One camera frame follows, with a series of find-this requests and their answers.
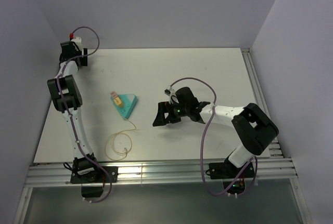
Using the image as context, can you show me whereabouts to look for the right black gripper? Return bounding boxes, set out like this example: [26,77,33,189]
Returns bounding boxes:
[153,100,189,126]

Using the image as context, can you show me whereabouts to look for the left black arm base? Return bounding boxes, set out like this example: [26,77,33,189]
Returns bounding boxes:
[63,156,118,203]

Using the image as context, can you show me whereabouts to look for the pink usb charger plug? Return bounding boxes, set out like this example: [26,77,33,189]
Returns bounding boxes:
[110,91,119,101]

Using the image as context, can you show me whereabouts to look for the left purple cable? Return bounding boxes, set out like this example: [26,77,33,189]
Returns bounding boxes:
[57,27,113,204]

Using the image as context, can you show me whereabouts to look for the teal triangular power strip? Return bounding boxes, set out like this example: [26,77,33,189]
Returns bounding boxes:
[111,94,138,120]

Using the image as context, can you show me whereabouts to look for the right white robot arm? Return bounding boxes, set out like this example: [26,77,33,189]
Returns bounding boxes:
[152,87,279,177]

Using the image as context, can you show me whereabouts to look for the purple cable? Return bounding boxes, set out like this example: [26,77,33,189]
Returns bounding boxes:
[171,77,259,197]
[57,27,113,204]

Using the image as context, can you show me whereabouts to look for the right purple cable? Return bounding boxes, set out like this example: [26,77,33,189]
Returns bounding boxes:
[171,77,259,197]

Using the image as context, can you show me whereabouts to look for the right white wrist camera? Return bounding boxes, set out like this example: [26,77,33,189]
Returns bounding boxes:
[164,86,176,100]

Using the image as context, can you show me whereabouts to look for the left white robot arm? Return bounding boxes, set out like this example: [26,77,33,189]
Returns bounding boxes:
[47,37,101,182]

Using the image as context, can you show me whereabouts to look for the aluminium rail frame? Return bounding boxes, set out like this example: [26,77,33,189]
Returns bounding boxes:
[14,48,313,223]

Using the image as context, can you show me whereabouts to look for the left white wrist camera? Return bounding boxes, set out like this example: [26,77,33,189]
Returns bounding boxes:
[69,33,82,49]

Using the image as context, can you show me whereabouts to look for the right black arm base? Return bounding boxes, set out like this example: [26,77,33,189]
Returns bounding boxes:
[205,160,258,198]

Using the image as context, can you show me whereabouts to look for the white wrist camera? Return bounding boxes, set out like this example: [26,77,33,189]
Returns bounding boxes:
[69,33,82,49]
[164,86,176,100]

